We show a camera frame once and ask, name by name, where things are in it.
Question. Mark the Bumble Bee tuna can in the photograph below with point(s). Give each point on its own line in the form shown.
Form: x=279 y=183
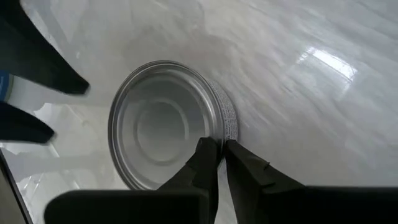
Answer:
x=161 y=124

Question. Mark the Wild Planet salmon can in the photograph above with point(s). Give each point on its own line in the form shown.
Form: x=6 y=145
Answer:
x=3 y=87

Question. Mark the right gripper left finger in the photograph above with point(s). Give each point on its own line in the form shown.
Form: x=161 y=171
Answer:
x=202 y=174

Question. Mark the black metal table frame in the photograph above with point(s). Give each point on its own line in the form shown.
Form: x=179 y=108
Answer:
x=14 y=186

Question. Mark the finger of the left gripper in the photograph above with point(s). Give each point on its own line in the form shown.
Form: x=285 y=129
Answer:
x=31 y=53
x=21 y=127

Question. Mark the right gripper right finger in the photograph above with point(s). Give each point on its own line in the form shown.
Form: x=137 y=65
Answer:
x=258 y=189

